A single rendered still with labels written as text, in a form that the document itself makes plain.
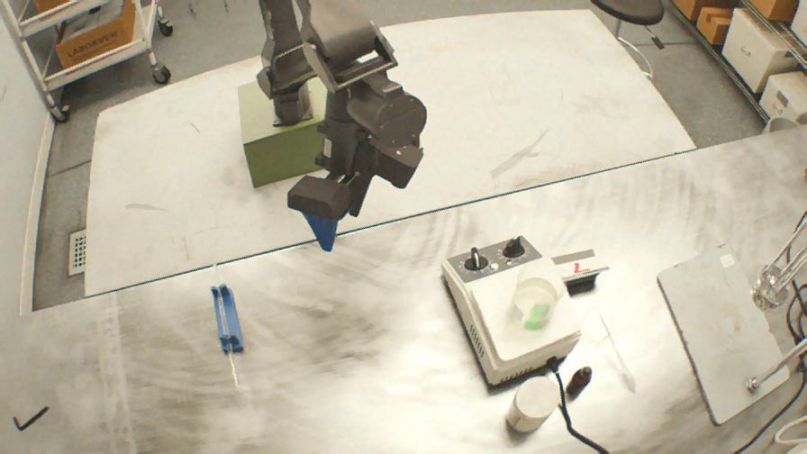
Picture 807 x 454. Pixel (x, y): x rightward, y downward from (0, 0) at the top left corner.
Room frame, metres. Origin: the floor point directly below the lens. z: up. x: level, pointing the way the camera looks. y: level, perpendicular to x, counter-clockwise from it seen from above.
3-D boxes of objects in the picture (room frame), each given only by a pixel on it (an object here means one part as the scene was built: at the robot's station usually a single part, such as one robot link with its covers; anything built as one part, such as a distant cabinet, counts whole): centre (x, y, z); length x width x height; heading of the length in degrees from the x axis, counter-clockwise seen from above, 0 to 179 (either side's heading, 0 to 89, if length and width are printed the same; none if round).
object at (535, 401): (0.23, -0.16, 0.94); 0.06 x 0.06 x 0.08
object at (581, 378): (0.26, -0.24, 0.94); 0.03 x 0.03 x 0.07
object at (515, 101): (0.79, 0.04, 0.45); 1.20 x 0.48 x 0.90; 106
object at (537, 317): (0.35, -0.16, 1.03); 0.07 x 0.06 x 0.08; 168
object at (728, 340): (0.32, -0.54, 0.91); 0.30 x 0.20 x 0.01; 16
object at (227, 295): (0.37, 0.25, 0.92); 0.10 x 0.03 x 0.04; 16
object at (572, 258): (0.45, -0.25, 0.92); 0.09 x 0.06 x 0.04; 100
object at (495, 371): (0.38, -0.15, 0.94); 0.22 x 0.13 x 0.08; 18
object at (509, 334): (0.35, -0.15, 0.98); 0.12 x 0.12 x 0.01; 18
